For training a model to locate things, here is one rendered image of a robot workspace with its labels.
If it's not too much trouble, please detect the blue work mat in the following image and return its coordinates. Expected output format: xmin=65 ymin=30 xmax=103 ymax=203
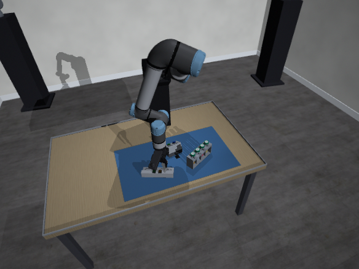
xmin=114 ymin=127 xmax=241 ymax=201

